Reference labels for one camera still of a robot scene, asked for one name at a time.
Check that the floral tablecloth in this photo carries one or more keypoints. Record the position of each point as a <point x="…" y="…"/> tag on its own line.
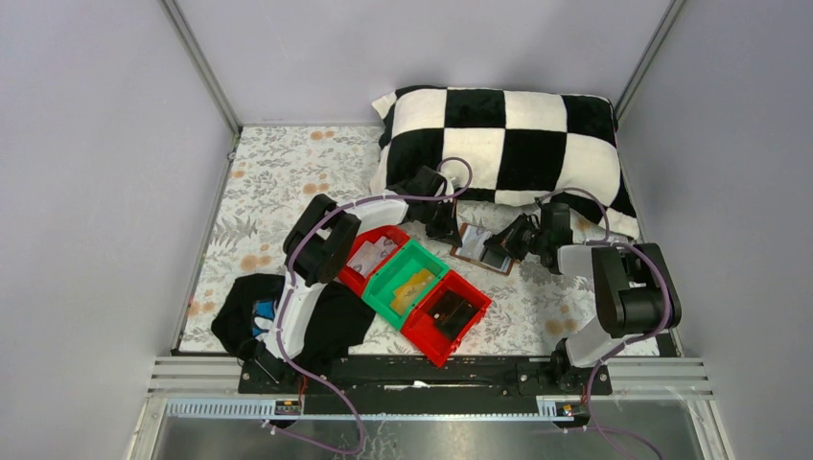
<point x="275" y="173"/>

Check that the brown leather card holder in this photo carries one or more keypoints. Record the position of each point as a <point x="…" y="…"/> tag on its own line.
<point x="472" y="247"/>

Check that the red bin with black cards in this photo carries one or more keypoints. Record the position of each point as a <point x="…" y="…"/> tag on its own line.
<point x="418" y="331"/>

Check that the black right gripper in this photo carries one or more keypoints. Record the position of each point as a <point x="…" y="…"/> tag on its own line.
<point x="508" y="236"/>

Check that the yellow card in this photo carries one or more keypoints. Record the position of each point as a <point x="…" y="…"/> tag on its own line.
<point x="410" y="291"/>

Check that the black white checkered pillow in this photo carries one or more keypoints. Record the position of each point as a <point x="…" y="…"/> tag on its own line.
<point x="509" y="147"/>

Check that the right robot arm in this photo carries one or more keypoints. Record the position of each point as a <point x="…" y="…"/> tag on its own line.
<point x="633" y="292"/>

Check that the green plastic bin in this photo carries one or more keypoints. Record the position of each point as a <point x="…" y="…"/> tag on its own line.
<point x="408" y="261"/>

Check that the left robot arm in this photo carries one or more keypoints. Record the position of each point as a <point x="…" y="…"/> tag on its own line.
<point x="318" y="247"/>

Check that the white VIP card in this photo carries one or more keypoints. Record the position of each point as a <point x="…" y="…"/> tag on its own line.
<point x="370" y="255"/>

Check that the black card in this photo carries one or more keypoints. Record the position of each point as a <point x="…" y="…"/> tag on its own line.
<point x="450" y="313"/>
<point x="495" y="260"/>

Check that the black cloth with blue print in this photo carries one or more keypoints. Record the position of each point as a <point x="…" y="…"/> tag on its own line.
<point x="339" y="321"/>

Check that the red bin with white cards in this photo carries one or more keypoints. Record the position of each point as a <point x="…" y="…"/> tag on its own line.
<point x="352" y="279"/>

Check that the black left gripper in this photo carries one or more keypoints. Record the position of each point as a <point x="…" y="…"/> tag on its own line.
<point x="441" y="224"/>

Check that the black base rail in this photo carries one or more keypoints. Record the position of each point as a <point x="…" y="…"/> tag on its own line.
<point x="510" y="375"/>

